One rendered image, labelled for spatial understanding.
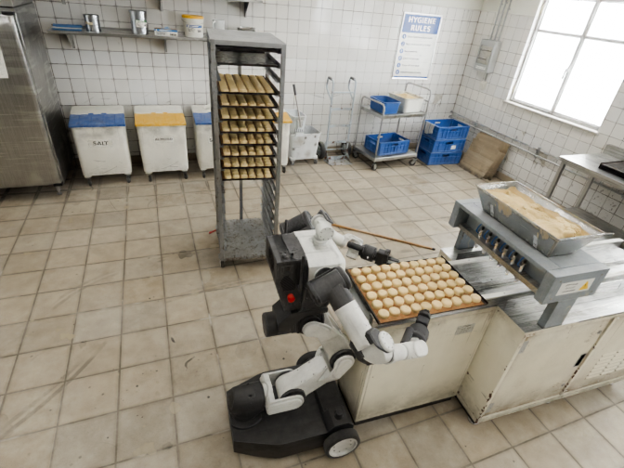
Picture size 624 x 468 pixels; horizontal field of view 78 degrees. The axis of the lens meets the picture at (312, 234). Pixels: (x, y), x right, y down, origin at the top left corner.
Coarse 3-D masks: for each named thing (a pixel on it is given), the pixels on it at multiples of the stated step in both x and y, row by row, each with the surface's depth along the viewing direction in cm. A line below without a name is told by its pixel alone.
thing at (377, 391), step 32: (352, 288) 201; (448, 320) 190; (480, 320) 199; (448, 352) 207; (352, 384) 214; (384, 384) 204; (416, 384) 215; (448, 384) 227; (352, 416) 219; (384, 416) 230
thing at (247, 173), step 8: (248, 168) 306; (256, 168) 308; (264, 168) 309; (224, 176) 294; (232, 176) 295; (240, 176) 295; (248, 176) 298; (256, 176) 299; (264, 176) 300; (272, 176) 302
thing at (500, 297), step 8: (616, 272) 222; (608, 280) 220; (520, 288) 201; (528, 288) 202; (488, 296) 193; (496, 296) 194; (504, 296) 196; (512, 296) 198; (520, 296) 201; (488, 304) 195; (496, 304) 197; (448, 312) 188; (400, 320) 180; (408, 320) 182
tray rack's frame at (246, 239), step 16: (208, 32) 261; (224, 32) 270; (240, 32) 280; (256, 32) 289; (208, 48) 291; (208, 64) 297; (240, 192) 365; (240, 208) 374; (240, 224) 373; (256, 224) 376; (240, 240) 349; (256, 240) 351; (224, 256) 326; (240, 256) 328; (256, 256) 332
